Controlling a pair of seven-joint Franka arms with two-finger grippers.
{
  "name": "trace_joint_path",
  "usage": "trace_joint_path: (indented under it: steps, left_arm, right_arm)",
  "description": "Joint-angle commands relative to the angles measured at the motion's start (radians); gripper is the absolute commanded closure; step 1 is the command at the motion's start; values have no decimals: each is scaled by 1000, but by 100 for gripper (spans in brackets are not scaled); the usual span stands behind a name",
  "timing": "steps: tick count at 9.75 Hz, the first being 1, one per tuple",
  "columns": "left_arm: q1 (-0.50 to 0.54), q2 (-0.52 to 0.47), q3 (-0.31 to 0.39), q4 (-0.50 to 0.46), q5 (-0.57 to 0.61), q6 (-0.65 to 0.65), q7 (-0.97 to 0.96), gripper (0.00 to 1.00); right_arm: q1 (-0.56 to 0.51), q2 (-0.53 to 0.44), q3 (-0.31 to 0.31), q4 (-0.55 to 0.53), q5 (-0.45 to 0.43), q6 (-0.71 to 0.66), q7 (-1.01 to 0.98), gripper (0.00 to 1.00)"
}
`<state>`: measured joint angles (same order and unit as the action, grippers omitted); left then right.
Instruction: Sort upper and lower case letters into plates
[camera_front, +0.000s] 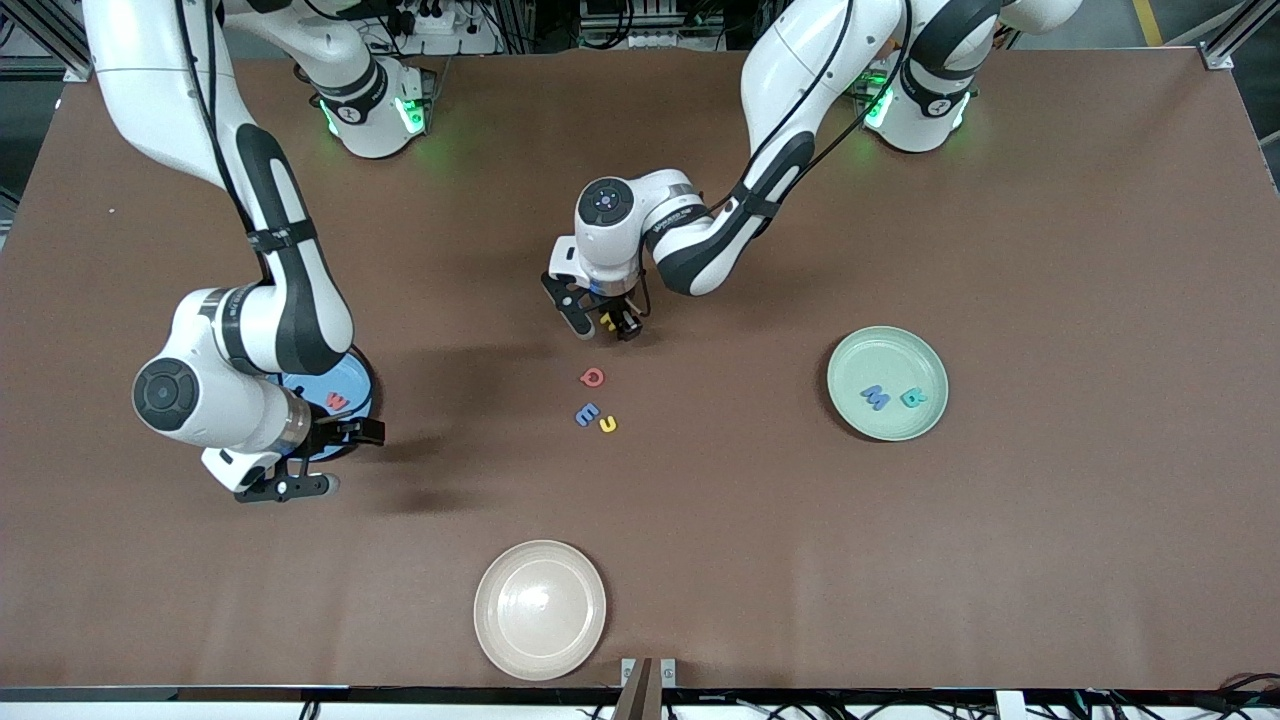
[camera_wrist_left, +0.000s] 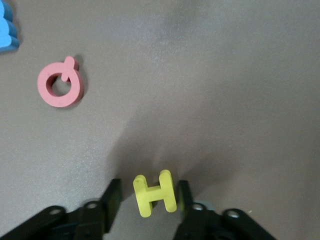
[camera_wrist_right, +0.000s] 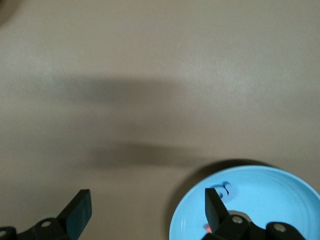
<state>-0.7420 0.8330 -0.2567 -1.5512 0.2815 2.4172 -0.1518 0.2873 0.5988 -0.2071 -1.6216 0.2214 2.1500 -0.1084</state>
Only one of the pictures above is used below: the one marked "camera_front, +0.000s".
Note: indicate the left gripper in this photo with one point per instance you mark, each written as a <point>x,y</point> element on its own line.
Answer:
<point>618,313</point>

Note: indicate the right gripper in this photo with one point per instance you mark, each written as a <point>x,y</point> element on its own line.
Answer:
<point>327,436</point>

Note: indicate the red foam letter w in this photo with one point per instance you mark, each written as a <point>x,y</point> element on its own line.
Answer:
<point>338,402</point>

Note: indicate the red foam letter Q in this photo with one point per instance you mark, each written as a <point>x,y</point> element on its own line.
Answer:
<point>583,378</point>

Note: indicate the blue three-armed foam letter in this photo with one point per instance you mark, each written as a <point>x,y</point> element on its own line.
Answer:
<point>586,414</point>

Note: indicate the yellow foam letter u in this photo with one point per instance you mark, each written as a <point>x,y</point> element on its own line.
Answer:
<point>609,430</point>

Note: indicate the blue foam letter M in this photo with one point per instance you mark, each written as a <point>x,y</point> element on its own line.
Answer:
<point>874,398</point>

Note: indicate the teal foam letter R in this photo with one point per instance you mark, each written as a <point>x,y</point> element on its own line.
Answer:
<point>908,396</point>

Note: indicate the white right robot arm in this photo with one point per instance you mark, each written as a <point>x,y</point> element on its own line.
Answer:
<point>140,80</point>

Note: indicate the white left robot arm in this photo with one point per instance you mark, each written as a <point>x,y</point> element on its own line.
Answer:
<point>800,70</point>

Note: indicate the blue round plate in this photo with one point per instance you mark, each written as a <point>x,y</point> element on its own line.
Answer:
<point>352,375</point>

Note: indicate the beige round plate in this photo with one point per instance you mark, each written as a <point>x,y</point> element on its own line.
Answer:
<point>540,610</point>

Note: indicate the long white power strip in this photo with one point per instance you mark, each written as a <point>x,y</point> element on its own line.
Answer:
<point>660,41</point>

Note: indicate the green round plate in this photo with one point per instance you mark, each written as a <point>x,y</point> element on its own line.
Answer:
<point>900,360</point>

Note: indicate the white power strip with plugs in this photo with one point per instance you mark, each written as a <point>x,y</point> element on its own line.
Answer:
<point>470,42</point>

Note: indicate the brown table cover sheet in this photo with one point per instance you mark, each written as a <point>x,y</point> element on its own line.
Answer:
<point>900,560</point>

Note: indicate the grey metal bracket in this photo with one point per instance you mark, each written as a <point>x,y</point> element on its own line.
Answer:
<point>668,668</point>

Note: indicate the dark brown post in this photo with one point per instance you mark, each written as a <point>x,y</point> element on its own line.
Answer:
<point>640,700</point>

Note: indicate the aluminium frame profile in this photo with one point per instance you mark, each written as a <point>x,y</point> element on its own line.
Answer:
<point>1218,55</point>
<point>70,65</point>

